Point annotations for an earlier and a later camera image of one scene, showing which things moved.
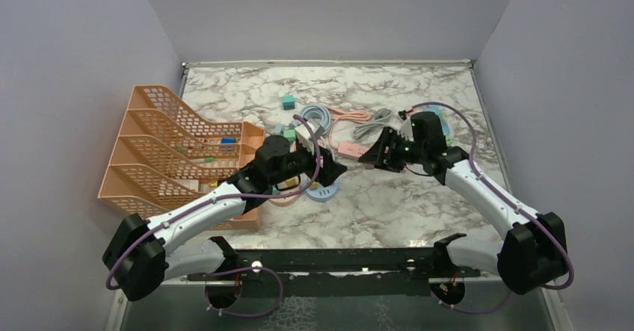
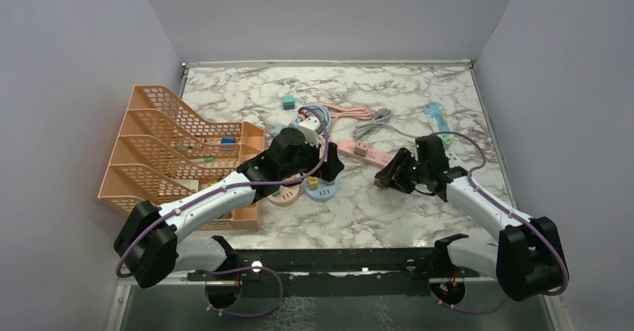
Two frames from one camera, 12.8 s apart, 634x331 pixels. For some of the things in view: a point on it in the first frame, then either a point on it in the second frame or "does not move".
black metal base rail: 391,267 does not move
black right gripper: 380,157 -> 395,172
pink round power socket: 286,200 does not move
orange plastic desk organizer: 166,156 does not move
